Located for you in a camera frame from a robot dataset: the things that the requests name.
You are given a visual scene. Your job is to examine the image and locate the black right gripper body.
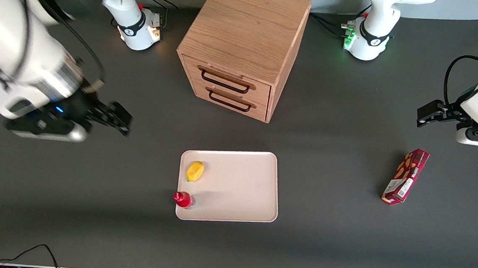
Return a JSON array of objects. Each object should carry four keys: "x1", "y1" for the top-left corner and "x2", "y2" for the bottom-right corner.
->
[{"x1": 48, "y1": 89, "x2": 112, "y2": 132}]

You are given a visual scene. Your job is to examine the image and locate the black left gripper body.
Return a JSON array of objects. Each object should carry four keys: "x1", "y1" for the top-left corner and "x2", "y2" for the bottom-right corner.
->
[{"x1": 444, "y1": 99, "x2": 476, "y2": 126}]

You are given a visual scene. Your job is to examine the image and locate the small red coke bottle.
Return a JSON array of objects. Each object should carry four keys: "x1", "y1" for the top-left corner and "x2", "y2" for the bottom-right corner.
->
[{"x1": 172, "y1": 191, "x2": 197, "y2": 211}]

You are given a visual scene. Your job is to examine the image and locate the beige plastic tray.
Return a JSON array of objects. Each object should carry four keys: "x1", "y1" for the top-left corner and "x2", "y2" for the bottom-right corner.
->
[{"x1": 175, "y1": 146, "x2": 283, "y2": 227}]

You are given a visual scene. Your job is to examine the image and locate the red snack box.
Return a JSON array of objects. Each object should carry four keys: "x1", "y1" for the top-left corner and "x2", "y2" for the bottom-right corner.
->
[{"x1": 381, "y1": 146, "x2": 431, "y2": 208}]

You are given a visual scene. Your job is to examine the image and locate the yellow lemon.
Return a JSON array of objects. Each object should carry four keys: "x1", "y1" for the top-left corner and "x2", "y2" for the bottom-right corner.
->
[{"x1": 185, "y1": 160, "x2": 206, "y2": 183}]

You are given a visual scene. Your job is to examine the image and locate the wooden drawer front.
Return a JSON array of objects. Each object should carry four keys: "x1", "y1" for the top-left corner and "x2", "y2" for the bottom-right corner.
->
[
  {"x1": 178, "y1": 55, "x2": 274, "y2": 106},
  {"x1": 187, "y1": 78, "x2": 271, "y2": 122}
]

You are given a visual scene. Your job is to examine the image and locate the wooden drawer cabinet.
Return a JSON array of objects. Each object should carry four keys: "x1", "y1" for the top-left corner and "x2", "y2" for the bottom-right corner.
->
[{"x1": 172, "y1": 0, "x2": 312, "y2": 126}]

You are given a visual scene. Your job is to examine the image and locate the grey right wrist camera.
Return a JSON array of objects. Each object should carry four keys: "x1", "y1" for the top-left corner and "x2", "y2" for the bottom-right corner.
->
[{"x1": 4, "y1": 111, "x2": 89, "y2": 144}]

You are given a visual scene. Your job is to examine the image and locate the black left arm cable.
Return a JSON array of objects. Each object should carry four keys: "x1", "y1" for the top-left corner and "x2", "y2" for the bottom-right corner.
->
[{"x1": 442, "y1": 53, "x2": 478, "y2": 110}]

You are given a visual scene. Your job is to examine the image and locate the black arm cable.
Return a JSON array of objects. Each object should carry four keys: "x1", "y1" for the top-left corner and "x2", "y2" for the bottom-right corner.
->
[
  {"x1": 442, "y1": 53, "x2": 478, "y2": 110},
  {"x1": 10, "y1": 0, "x2": 111, "y2": 84}
]

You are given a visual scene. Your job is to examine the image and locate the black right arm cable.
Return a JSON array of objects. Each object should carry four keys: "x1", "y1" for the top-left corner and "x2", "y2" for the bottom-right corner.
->
[{"x1": 10, "y1": 0, "x2": 111, "y2": 84}]

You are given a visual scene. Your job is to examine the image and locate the black metal drawer handle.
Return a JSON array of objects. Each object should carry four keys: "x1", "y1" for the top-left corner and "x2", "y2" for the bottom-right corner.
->
[
  {"x1": 200, "y1": 69, "x2": 253, "y2": 95},
  {"x1": 208, "y1": 90, "x2": 253, "y2": 113}
]

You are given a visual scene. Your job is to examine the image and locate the black left base cables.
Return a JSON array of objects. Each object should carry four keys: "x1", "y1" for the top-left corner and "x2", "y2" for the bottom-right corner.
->
[{"x1": 308, "y1": 0, "x2": 373, "y2": 39}]

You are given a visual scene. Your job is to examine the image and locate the black cable at table edge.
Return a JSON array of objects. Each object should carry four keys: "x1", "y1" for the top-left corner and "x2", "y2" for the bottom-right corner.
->
[{"x1": 0, "y1": 241, "x2": 62, "y2": 268}]

